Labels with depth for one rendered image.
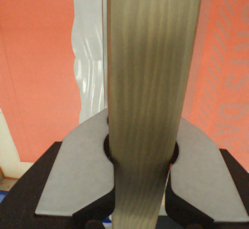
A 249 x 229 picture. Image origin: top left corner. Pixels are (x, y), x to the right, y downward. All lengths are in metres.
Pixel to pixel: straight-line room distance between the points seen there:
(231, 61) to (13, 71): 0.31
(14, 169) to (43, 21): 0.30
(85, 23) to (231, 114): 0.25
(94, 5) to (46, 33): 0.07
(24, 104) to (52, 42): 0.11
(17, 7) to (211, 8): 0.24
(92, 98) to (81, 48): 0.07
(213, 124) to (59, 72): 0.25
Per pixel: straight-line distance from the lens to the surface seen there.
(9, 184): 0.46
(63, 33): 0.27
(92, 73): 0.26
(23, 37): 0.29
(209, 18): 0.27
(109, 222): 0.41
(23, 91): 0.32
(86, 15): 0.25
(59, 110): 0.31
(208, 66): 0.28
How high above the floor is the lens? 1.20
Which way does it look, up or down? 62 degrees down
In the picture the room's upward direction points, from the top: 175 degrees counter-clockwise
